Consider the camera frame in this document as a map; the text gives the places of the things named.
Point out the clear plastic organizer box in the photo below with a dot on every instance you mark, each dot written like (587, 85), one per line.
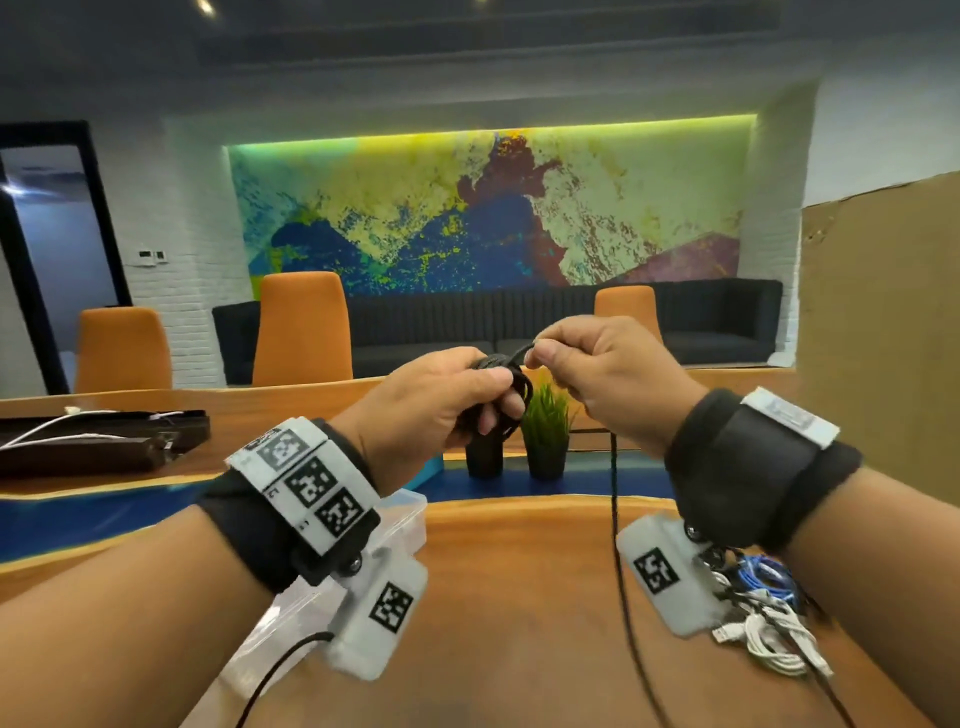
(401, 521)

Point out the person's right forearm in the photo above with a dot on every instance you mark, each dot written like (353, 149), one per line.
(885, 585)

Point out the tall orange chair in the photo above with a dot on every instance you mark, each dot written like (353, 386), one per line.
(302, 330)

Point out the round ceiling spotlight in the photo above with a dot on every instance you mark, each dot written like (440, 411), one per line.
(205, 7)

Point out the black door frame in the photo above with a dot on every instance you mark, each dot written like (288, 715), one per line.
(45, 133)

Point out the person's right hand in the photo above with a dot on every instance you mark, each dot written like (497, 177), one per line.
(622, 375)

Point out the white wall switch panel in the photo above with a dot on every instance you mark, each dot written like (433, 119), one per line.
(150, 257)

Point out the brown cardboard sheet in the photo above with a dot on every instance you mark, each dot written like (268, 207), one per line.
(877, 337)

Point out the colourful abstract wall painting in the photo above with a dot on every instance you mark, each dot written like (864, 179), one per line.
(360, 202)

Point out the person's left hand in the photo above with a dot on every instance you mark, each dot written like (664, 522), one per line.
(420, 420)

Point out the black sofa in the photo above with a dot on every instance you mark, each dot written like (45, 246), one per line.
(720, 315)

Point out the green potted plant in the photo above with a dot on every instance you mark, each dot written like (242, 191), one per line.
(546, 457)

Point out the black left wristband with markers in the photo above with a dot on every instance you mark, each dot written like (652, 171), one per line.
(247, 540)

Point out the dark brown leather case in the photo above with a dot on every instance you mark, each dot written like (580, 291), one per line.
(75, 454)

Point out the black right wristband with marker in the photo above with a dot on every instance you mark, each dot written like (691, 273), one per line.
(742, 480)

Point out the black cylinder pot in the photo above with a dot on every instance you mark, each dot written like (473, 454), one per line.
(484, 457)

